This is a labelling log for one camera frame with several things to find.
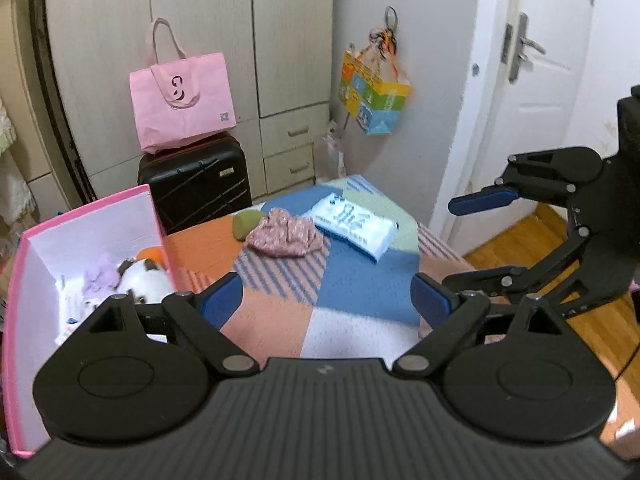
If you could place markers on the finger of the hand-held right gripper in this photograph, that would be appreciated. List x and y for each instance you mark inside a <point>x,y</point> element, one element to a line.
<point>480,200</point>
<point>475,282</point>

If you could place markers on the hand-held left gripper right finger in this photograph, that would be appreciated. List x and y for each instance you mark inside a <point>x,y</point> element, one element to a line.
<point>432,300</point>

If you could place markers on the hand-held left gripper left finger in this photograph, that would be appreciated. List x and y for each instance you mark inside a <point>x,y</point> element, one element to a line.
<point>222,300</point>

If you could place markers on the white patched plush toy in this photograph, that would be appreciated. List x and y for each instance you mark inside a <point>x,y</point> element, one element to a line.
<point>150,282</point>

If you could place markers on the orange plush ball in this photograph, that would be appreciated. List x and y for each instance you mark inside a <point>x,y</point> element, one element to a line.
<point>150,252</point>

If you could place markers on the purple plush toy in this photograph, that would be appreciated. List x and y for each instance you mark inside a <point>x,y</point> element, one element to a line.
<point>102,275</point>

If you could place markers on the pink cardboard box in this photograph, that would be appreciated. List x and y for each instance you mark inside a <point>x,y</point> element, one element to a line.
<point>125,220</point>

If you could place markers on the small tissue packet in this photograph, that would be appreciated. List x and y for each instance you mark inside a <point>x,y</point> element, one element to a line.
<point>75,305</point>

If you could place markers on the green plush toy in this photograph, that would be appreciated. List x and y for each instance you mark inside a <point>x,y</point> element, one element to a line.
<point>245,222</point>

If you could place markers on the patchwork blanket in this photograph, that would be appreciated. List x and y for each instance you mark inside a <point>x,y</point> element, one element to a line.
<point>350,285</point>

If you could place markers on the floral fabric pouch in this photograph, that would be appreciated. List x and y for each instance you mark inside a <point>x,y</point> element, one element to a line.
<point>285,235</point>

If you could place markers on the white wet wipes pack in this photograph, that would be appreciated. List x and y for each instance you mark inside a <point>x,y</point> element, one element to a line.
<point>350,222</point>

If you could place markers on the black suitcase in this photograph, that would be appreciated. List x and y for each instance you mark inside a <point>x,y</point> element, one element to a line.
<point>200,180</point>

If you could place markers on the white door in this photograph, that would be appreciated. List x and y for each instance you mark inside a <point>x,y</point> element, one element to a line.
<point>545,85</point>

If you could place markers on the colourful gift bag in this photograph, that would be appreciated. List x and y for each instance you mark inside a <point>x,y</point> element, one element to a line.
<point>375,100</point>

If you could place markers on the hanging white tags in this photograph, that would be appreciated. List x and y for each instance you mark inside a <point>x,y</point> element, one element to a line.
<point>335,135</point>

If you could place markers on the pink tote bag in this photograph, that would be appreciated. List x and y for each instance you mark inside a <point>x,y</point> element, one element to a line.
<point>185,105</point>

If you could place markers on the white green fleece jacket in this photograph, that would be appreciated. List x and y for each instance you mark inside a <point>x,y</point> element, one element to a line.
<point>10,170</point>

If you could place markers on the beige wardrobe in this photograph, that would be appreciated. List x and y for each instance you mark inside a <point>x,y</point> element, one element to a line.
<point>285,35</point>

